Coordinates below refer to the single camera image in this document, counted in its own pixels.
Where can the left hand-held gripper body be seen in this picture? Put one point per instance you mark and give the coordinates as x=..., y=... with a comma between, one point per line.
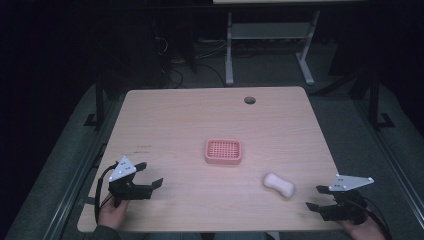
x=124, y=190

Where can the black metal stand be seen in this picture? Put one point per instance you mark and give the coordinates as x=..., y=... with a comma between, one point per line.
x=374, y=100
x=99, y=100

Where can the white metal desk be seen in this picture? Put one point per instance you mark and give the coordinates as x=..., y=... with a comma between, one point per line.
x=266, y=31

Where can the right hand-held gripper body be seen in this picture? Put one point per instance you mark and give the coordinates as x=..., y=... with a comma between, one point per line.
x=346, y=208

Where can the pink soap dish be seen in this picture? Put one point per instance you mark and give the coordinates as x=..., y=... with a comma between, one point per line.
x=223, y=151

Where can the person's right hand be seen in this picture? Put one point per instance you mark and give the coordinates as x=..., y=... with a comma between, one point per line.
x=361, y=230

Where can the person's left hand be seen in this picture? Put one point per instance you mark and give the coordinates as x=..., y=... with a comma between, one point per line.
x=111, y=213

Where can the white soap bar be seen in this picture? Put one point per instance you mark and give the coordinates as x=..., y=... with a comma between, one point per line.
x=279, y=184

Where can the metal floor rail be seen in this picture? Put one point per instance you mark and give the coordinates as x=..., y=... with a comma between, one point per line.
x=71, y=196
x=400, y=180

